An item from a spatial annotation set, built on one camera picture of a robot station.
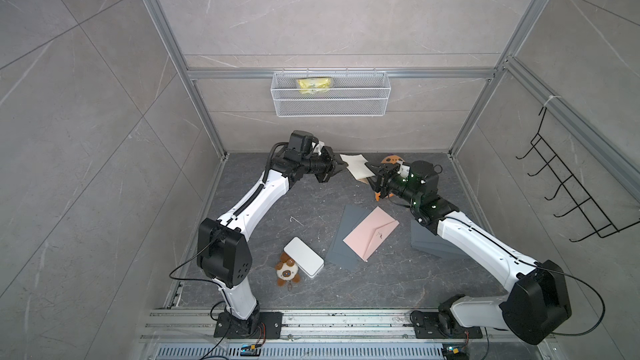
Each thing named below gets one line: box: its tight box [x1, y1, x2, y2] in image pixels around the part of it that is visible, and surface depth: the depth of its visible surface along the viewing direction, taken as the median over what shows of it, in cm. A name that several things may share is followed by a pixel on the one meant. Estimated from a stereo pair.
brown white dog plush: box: [275, 251, 300, 287], surface depth 83 cm
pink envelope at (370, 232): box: [342, 205, 400, 262], surface depth 94 cm
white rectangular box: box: [283, 236, 325, 279], surface depth 84 cm
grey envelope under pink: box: [325, 205, 378, 270], surface depth 92 cm
